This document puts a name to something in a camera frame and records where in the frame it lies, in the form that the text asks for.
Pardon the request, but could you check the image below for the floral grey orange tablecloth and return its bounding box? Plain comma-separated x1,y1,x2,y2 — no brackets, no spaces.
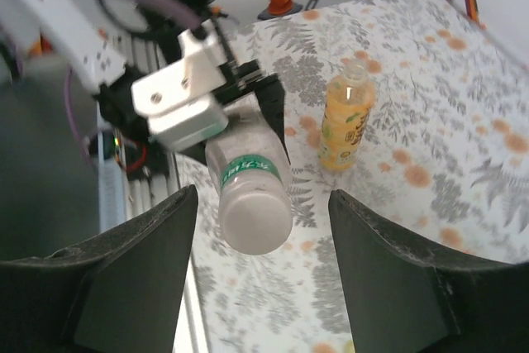
175,0,529,353

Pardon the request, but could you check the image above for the clear bottle green band label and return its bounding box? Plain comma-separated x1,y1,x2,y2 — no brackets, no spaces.
205,103,295,257

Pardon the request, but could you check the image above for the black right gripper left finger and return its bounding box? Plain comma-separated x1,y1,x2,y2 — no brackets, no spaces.
0,185,200,353

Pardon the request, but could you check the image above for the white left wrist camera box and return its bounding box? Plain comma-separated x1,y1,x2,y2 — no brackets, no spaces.
131,19,231,154

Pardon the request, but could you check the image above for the thin purple base cable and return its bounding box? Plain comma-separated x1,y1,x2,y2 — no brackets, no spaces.
64,67,98,170

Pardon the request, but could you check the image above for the yellow tea bottle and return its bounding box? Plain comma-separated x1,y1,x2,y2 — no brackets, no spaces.
317,58,378,172

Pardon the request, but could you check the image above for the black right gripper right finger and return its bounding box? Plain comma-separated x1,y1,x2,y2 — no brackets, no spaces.
328,188,529,353

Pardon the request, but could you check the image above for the slotted aluminium base rail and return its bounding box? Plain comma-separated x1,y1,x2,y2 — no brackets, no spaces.
123,30,212,353

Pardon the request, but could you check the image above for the perforated grey cable tray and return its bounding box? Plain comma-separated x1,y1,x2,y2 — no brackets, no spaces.
97,154,131,226

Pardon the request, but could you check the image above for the white bottle cap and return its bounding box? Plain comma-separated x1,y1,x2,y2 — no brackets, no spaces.
217,193,293,257

